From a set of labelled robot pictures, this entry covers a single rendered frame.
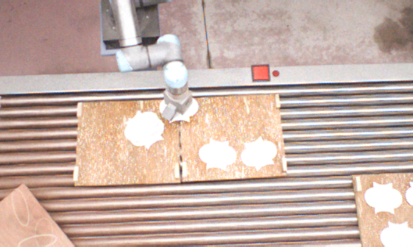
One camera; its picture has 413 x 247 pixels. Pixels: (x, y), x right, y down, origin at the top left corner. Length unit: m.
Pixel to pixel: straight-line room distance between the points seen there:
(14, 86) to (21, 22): 1.31
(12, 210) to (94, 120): 0.47
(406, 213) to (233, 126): 0.75
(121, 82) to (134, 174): 0.41
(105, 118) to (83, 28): 1.40
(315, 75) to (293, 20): 1.24
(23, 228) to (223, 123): 0.86
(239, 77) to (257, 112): 0.18
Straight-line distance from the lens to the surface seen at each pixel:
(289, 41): 3.38
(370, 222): 2.10
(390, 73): 2.36
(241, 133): 2.09
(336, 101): 2.23
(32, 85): 2.29
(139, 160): 2.06
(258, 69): 2.21
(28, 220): 1.98
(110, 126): 2.12
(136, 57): 1.75
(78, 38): 3.42
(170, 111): 1.89
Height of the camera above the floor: 2.90
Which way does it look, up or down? 70 degrees down
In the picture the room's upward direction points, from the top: 2 degrees clockwise
